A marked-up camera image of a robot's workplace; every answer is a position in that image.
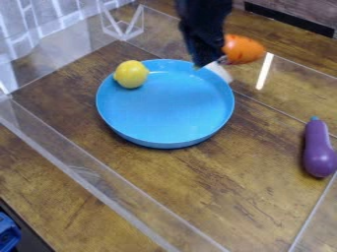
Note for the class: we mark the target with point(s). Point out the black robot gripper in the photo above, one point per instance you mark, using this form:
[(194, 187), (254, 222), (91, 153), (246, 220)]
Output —
[(202, 17)]

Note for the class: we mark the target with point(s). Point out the orange toy carrot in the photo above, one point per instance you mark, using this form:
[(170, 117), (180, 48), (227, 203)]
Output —
[(240, 50)]

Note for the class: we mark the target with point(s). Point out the black bar in background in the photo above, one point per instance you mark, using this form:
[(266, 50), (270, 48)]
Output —
[(290, 20)]

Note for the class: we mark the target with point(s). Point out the yellow toy lemon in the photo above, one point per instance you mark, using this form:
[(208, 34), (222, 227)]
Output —
[(131, 74)]

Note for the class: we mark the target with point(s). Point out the blue round plate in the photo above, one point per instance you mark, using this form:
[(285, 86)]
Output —
[(176, 110)]

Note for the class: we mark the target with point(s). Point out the purple toy eggplant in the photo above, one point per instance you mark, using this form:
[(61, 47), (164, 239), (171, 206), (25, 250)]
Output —
[(319, 157)]

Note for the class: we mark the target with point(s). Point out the blue object at corner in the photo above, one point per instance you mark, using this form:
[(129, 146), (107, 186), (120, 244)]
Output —
[(9, 233)]

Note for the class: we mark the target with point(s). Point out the clear acrylic enclosure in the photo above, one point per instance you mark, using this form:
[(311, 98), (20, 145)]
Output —
[(96, 194)]

